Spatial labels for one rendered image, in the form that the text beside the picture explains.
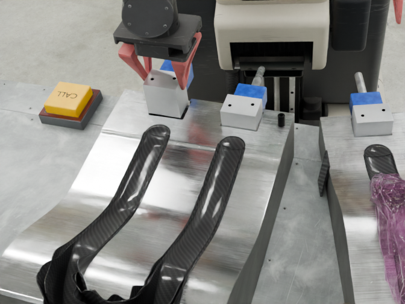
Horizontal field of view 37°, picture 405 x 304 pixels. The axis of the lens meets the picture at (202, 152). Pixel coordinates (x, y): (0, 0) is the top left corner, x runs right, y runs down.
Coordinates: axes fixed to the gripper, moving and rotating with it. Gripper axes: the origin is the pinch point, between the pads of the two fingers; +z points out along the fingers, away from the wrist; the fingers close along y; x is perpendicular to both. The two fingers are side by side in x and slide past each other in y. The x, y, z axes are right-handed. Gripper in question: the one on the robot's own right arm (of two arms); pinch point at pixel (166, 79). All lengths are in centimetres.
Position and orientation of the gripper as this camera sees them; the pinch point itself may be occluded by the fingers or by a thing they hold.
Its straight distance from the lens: 85.5
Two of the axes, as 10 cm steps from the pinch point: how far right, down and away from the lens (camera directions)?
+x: 3.1, -7.1, 6.3
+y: 9.5, 1.7, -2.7
